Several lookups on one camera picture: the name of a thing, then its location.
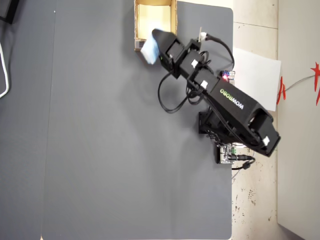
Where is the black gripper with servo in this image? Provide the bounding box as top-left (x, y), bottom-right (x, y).
top-left (151, 28), bottom-right (189, 79)

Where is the open cardboard box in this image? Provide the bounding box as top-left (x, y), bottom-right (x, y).
top-left (133, 0), bottom-right (179, 52)

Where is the small board with red LED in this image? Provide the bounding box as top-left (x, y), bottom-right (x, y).
top-left (220, 70), bottom-right (237, 84)

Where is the white paper sheet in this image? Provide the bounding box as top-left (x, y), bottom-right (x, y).
top-left (231, 46), bottom-right (282, 120)

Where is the large dark grey textured mat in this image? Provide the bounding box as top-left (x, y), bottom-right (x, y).
top-left (40, 0), bottom-right (235, 240)

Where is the motor controller circuit board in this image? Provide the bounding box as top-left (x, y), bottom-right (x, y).
top-left (214, 142), bottom-right (239, 165)

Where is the black flat device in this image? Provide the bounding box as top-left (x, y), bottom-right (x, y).
top-left (0, 0), bottom-right (21, 25)

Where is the black servo cable loop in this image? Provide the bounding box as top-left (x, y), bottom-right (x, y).
top-left (157, 51), bottom-right (217, 115)

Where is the black camera cable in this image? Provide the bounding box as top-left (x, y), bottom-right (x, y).
top-left (206, 34), bottom-right (236, 74)

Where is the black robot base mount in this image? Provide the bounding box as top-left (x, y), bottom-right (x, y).
top-left (197, 111), bottom-right (226, 142)

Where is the black power plug with cable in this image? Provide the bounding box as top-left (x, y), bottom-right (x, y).
top-left (231, 154), bottom-right (257, 171)

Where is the thick white cable loop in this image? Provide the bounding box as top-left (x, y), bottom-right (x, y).
top-left (0, 41), bottom-right (12, 99)

